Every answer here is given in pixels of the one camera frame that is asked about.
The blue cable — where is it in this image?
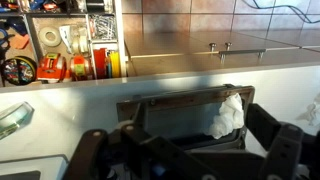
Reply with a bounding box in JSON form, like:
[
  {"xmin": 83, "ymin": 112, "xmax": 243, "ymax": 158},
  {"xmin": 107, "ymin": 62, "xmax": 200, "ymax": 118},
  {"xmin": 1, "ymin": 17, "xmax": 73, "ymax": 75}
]
[{"xmin": 242, "ymin": 0, "xmax": 320, "ymax": 25}]

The clear glass dish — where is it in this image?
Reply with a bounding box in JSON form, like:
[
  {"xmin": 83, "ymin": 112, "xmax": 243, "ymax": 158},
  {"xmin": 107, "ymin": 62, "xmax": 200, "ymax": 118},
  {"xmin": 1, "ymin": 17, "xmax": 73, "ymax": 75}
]
[{"xmin": 0, "ymin": 101, "xmax": 35, "ymax": 141}]

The grey flat tray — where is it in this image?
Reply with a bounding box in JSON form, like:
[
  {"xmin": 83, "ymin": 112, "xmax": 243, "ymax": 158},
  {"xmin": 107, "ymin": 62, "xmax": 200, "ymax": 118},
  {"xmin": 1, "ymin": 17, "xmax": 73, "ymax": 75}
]
[{"xmin": 0, "ymin": 154, "xmax": 70, "ymax": 180}]

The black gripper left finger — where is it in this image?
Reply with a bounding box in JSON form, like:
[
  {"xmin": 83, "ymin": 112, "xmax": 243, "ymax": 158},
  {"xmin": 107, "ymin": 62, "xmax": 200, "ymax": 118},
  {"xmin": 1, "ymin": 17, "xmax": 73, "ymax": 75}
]
[{"xmin": 62, "ymin": 100, "xmax": 214, "ymax": 180}]

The round black tin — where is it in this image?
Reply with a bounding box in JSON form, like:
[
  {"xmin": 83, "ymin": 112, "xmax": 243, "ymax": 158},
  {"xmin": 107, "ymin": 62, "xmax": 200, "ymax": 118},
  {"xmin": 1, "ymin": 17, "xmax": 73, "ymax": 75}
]
[{"xmin": 0, "ymin": 55, "xmax": 38, "ymax": 86}]

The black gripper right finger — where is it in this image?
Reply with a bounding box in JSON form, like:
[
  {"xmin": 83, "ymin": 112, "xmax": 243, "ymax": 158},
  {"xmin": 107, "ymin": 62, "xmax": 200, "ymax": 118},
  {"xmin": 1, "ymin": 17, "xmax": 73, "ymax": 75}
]
[{"xmin": 246, "ymin": 102, "xmax": 320, "ymax": 180}]

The red flat tool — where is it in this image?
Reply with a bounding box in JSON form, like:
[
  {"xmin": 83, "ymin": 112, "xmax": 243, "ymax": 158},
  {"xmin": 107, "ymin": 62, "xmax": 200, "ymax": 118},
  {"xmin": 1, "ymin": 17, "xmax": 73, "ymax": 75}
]
[{"xmin": 92, "ymin": 47, "xmax": 108, "ymax": 80}]

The open wooden drawer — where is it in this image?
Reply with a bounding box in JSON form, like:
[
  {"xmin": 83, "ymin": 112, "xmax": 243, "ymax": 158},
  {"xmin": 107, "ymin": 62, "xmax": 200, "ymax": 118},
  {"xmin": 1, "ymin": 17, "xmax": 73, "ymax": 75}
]
[{"xmin": 0, "ymin": 0, "xmax": 128, "ymax": 88}]

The white tape roll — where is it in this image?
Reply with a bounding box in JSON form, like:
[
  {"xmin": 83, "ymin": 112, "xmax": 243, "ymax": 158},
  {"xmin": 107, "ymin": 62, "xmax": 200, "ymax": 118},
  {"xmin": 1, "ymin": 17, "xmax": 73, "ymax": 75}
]
[{"xmin": 38, "ymin": 26, "xmax": 63, "ymax": 48}]

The orange tape roll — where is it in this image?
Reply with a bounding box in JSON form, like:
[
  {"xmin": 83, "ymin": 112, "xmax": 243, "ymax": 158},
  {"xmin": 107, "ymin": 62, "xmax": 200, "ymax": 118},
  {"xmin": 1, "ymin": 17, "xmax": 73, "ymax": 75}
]
[{"xmin": 69, "ymin": 54, "xmax": 93, "ymax": 81}]

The yellow flat tool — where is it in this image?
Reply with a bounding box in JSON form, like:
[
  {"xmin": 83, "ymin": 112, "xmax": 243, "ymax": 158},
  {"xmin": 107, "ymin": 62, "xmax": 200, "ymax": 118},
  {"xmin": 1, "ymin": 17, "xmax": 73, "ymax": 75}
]
[{"xmin": 109, "ymin": 51, "xmax": 121, "ymax": 79}]

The metal bar cabinet handle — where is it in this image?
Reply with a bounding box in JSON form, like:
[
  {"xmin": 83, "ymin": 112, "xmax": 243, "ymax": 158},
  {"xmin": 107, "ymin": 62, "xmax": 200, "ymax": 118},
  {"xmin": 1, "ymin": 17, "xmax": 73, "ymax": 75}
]
[{"xmin": 217, "ymin": 48, "xmax": 267, "ymax": 65}]

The white paper towel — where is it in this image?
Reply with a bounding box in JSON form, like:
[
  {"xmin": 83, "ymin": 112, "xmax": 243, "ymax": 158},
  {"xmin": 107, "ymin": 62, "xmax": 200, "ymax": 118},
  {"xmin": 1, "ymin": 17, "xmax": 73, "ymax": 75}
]
[{"xmin": 204, "ymin": 92, "xmax": 246, "ymax": 140}]

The clear box of metal clips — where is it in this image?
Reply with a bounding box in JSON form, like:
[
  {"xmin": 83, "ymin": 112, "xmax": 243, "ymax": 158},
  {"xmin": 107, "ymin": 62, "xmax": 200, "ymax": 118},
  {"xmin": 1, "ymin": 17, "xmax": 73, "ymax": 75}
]
[{"xmin": 88, "ymin": 14, "xmax": 118, "ymax": 42}]

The white packaged roll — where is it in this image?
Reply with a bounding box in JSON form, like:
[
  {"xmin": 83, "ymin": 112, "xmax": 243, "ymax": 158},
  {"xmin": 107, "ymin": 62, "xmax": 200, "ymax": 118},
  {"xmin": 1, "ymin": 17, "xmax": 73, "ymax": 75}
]
[{"xmin": 59, "ymin": 24, "xmax": 90, "ymax": 55}]

